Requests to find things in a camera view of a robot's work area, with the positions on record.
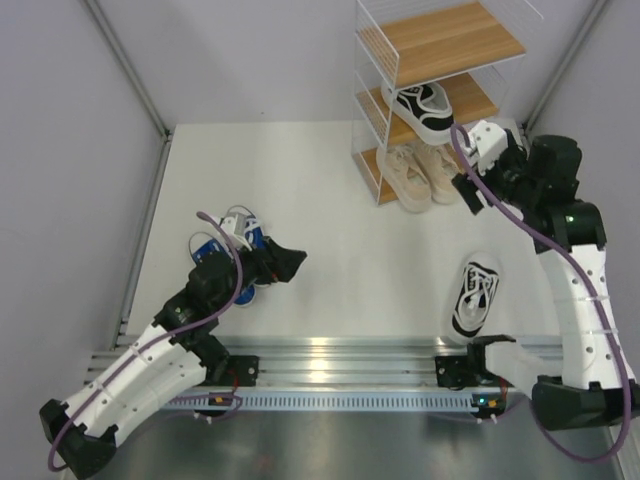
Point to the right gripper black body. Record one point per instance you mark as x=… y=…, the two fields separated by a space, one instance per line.
x=506 y=179

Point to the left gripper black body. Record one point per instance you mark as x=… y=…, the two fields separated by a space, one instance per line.
x=253 y=269

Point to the beige lace sneaker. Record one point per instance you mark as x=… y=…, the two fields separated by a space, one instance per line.
x=399 y=168
x=440 y=169

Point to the black white sneaker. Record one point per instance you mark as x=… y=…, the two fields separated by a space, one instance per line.
x=478 y=288
x=425 y=108

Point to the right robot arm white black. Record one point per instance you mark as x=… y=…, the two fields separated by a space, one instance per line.
x=536 y=189

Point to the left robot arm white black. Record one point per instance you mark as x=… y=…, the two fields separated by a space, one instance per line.
x=176 y=352

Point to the blue canvas sneaker outer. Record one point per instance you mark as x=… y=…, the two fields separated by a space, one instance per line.
x=201 y=244

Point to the blue canvas sneaker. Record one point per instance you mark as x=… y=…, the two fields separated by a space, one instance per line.
x=201 y=244
x=254 y=239

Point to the blue canvas sneaker inner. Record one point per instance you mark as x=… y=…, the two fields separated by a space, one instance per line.
x=254 y=239

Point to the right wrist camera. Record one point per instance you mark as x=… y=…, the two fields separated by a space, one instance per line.
x=487 y=142

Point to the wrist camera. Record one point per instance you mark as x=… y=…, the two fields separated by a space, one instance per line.
x=487 y=142
x=238 y=224

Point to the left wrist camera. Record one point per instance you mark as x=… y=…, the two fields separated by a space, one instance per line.
x=238 y=224

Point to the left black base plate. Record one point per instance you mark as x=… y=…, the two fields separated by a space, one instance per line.
x=233 y=371

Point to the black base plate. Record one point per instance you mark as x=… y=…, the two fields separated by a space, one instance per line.
x=457 y=372
x=233 y=371

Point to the aluminium mounting rail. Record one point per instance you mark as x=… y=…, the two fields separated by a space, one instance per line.
x=326 y=362

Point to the right aluminium frame post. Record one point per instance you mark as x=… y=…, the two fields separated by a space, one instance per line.
x=589 y=21

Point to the aluminium frame post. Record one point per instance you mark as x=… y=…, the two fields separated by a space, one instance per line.
x=589 y=21
x=98 y=17

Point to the white wire wooden shoe shelf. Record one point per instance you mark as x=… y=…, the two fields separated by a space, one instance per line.
x=473 y=49

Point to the perforated cable duct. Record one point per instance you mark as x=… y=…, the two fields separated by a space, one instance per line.
x=439 y=401

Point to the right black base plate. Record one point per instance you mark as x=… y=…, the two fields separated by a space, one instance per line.
x=457 y=372

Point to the left aluminium frame post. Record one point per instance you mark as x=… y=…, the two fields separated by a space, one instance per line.
x=98 y=17

